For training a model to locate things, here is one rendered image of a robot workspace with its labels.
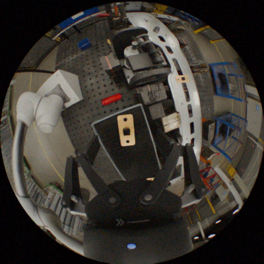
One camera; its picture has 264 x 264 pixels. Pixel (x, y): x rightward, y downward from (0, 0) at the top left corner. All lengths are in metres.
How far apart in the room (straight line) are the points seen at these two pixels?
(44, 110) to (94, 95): 0.41
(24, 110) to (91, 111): 0.55
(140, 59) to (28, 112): 0.55
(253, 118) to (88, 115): 8.45
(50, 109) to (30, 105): 0.15
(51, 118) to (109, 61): 0.40
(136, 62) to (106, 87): 0.49
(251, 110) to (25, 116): 8.60
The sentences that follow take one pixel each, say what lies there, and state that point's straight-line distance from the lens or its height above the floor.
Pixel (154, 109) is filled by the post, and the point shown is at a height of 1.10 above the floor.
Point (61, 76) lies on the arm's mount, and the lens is 0.63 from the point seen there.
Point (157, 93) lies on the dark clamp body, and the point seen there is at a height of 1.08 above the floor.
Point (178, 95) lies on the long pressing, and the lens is 0.45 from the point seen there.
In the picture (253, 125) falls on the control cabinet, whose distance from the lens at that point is 8.22.
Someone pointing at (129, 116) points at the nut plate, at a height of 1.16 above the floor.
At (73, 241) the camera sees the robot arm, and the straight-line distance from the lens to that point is 0.32.
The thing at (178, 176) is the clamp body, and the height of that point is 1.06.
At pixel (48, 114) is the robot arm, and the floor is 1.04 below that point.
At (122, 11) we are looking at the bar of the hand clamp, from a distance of 0.55.
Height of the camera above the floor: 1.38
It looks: 68 degrees down
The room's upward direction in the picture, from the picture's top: 169 degrees clockwise
